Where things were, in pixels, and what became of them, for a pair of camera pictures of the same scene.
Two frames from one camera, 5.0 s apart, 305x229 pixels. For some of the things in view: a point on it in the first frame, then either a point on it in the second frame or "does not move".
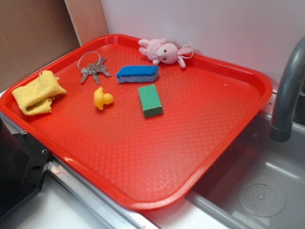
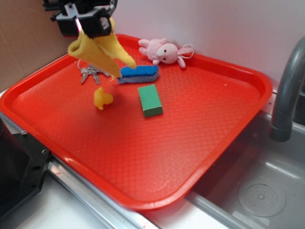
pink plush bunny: (159, 51) does not move
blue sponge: (137, 73) does not move
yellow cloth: (36, 96) -> (104, 50)
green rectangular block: (150, 100) does not move
